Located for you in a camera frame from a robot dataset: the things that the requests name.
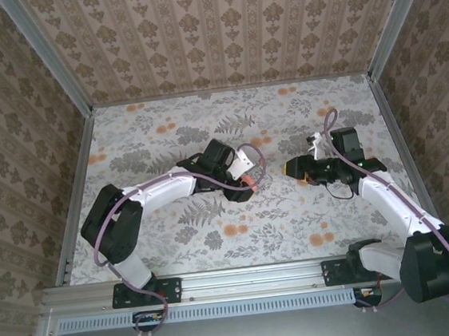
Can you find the pink earbud charging case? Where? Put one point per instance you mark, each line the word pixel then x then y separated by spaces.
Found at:
pixel 250 182

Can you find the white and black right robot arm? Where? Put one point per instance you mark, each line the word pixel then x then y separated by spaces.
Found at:
pixel 393 202

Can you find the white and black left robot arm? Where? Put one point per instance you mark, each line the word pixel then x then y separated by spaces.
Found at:
pixel 158 191

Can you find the floral patterned table cover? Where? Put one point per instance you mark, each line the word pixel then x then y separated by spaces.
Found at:
pixel 202 110

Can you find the aluminium table side rail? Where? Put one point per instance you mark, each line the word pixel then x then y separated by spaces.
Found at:
pixel 79 183
pixel 405 149

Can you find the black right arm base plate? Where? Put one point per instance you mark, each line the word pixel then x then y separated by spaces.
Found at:
pixel 334 273

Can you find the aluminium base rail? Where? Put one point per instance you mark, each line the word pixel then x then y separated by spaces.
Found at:
pixel 252 281

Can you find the aluminium frame post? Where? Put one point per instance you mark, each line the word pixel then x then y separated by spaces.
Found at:
pixel 48 58
pixel 397 17

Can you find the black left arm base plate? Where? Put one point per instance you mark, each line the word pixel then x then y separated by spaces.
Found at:
pixel 173 289

